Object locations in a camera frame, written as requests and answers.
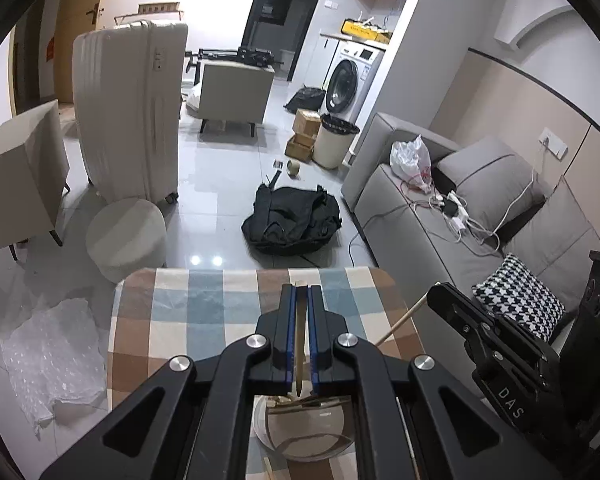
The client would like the wall socket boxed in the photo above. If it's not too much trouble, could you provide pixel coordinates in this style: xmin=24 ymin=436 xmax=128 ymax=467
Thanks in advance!
xmin=537 ymin=129 xmax=570 ymax=161

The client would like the white plastic bag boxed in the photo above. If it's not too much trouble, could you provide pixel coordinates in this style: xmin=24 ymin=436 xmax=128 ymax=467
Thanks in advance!
xmin=390 ymin=135 xmax=433 ymax=194

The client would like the yellow box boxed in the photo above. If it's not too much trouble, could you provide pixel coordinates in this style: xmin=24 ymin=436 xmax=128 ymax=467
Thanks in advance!
xmin=341 ymin=18 xmax=394 ymax=44

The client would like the white power strip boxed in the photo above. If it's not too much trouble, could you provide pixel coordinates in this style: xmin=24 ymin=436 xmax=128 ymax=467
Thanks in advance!
xmin=432 ymin=190 xmax=469 ymax=232

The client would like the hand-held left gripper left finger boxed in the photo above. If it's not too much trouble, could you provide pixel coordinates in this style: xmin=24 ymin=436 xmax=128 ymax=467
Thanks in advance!
xmin=40 ymin=282 xmax=301 ymax=480

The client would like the grey sofa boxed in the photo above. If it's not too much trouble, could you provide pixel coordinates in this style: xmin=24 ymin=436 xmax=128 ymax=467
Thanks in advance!
xmin=341 ymin=112 xmax=600 ymax=361

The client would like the houndstooth pillow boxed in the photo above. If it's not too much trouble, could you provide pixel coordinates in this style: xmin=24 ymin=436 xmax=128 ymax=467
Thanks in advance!
xmin=472 ymin=253 xmax=567 ymax=346

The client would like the white trash bin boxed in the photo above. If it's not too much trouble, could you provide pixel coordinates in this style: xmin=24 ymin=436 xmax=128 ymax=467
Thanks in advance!
xmin=312 ymin=113 xmax=361 ymax=169

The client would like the beige armchair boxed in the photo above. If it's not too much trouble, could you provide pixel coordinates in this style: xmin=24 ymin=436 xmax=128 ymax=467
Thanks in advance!
xmin=0 ymin=100 xmax=72 ymax=261
xmin=198 ymin=60 xmax=276 ymax=137

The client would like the white suitcase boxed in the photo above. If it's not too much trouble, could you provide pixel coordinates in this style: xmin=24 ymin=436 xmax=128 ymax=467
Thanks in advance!
xmin=71 ymin=20 xmax=190 ymax=206

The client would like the black tripod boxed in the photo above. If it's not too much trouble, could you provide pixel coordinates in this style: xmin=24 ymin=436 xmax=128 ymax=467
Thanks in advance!
xmin=182 ymin=46 xmax=286 ymax=86

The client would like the cardboard box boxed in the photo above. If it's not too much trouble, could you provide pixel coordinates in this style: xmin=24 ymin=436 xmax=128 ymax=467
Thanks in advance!
xmin=285 ymin=133 xmax=316 ymax=163
xmin=292 ymin=109 xmax=323 ymax=136

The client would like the grey sofa cushion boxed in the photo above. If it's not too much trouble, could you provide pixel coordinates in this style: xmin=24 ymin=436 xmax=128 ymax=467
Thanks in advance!
xmin=500 ymin=175 xmax=600 ymax=301
xmin=436 ymin=136 xmax=548 ymax=233

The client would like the beige round stool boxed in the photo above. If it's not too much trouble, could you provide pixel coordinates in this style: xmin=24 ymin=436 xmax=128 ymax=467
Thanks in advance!
xmin=86 ymin=198 xmax=167 ymax=283

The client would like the black duffel bag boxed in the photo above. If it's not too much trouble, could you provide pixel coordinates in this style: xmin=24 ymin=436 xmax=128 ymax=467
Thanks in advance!
xmin=241 ymin=185 xmax=342 ymax=257

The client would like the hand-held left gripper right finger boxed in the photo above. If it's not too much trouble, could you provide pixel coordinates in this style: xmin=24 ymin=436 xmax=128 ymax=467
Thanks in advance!
xmin=305 ymin=284 xmax=563 ymax=480

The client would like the wooden door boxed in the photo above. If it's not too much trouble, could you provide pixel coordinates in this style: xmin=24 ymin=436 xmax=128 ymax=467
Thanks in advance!
xmin=55 ymin=0 xmax=111 ymax=106

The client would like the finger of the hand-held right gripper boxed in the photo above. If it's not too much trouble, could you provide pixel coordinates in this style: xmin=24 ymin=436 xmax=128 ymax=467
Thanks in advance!
xmin=426 ymin=283 xmax=562 ymax=367

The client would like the bubble wrap sheet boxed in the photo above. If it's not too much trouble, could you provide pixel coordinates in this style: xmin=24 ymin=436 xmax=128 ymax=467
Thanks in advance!
xmin=0 ymin=297 xmax=108 ymax=428

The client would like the white washing machine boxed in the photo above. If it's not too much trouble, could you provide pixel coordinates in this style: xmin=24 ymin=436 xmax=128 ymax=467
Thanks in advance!
xmin=321 ymin=40 xmax=386 ymax=123

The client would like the black garbage bag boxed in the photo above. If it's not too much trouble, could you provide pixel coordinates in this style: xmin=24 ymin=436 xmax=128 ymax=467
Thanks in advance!
xmin=283 ymin=86 xmax=327 ymax=116

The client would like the checkered tablecloth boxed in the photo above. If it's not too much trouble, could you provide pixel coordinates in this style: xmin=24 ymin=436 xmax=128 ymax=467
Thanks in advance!
xmin=107 ymin=266 xmax=422 ymax=480

